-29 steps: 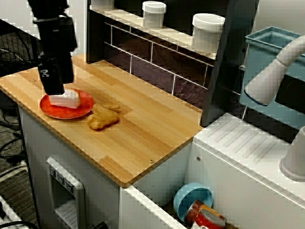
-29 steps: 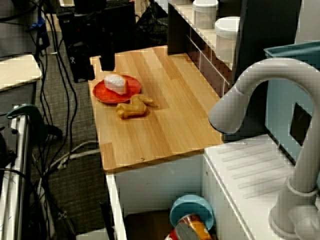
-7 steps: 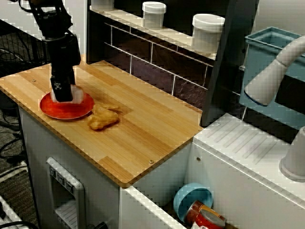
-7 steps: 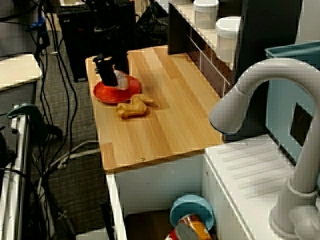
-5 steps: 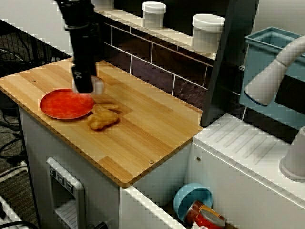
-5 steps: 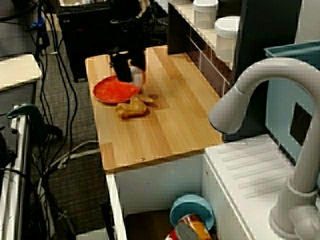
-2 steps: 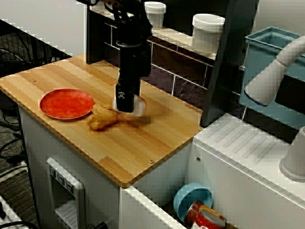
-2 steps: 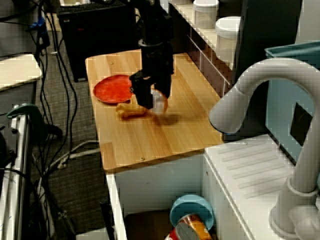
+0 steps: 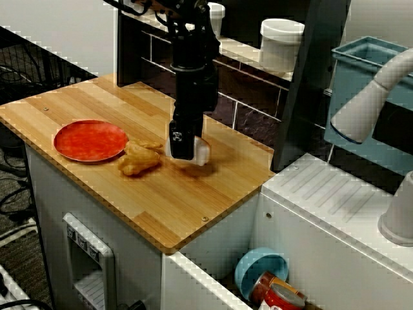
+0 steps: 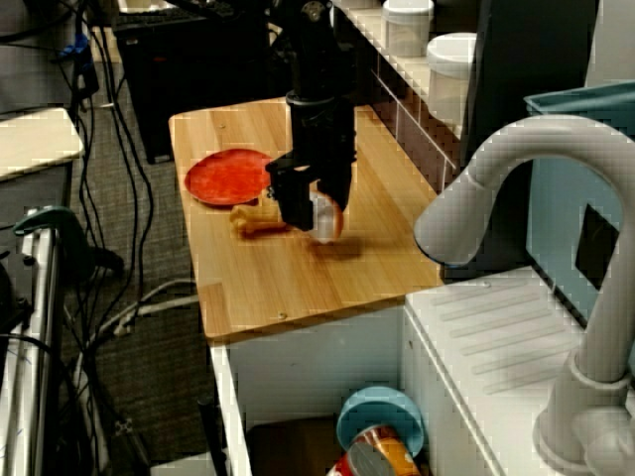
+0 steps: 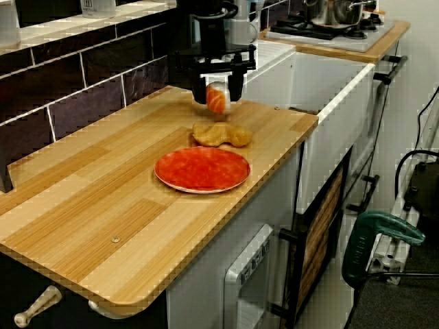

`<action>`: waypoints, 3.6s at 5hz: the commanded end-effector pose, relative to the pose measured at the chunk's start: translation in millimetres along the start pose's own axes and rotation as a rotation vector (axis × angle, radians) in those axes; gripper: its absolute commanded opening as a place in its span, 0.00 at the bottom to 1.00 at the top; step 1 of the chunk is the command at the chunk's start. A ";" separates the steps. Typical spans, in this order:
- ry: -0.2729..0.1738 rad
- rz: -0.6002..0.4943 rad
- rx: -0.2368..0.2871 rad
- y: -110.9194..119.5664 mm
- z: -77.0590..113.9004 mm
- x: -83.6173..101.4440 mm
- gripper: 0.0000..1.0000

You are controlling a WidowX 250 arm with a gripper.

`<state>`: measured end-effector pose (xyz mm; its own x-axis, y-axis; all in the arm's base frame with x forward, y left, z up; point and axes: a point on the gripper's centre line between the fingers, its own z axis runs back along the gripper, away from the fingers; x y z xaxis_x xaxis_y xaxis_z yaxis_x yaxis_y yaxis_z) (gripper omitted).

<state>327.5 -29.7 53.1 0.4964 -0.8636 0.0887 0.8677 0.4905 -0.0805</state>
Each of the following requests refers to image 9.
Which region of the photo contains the red tomato can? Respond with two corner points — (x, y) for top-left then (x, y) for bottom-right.
(257, 283), (307, 310)

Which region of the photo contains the white toy oven panel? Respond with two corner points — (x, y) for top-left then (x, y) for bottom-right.
(63, 212), (116, 310)

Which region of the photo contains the light blue bowl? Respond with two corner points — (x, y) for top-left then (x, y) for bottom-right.
(234, 247), (289, 303)

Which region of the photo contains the tan toy chicken piece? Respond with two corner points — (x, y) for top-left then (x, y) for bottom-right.
(117, 139), (164, 178)

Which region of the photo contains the grey toy faucet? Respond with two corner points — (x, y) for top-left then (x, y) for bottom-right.
(330, 47), (413, 248)

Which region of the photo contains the light blue plastic bin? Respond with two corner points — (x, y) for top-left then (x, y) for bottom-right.
(323, 35), (413, 177)

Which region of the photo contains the black wire mesh rack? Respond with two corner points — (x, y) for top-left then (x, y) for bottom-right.
(0, 25), (97, 94)

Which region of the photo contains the red round plate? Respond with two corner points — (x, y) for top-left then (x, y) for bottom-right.
(53, 119), (129, 162)

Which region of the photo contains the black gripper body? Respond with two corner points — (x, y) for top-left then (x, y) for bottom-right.
(170, 63), (220, 123)

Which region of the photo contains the wide dark kitchen post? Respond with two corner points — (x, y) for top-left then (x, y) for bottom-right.
(272, 0), (352, 172)

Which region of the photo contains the white toy sink unit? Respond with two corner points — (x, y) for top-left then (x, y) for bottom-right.
(161, 151), (413, 310)

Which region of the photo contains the aluminium extrusion frame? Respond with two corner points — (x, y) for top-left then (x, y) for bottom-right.
(0, 264), (33, 310)

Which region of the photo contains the narrow dark kitchen post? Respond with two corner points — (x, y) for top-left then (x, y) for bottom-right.
(116, 0), (143, 87)

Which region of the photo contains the dark tile backsplash with ledge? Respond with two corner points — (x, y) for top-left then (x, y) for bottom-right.
(121, 8), (294, 152)

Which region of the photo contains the orange label soup can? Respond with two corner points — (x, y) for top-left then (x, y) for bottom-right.
(250, 270), (303, 304)

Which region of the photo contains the white toy kitchen cabinet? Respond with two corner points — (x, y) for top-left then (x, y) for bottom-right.
(24, 141), (262, 310)

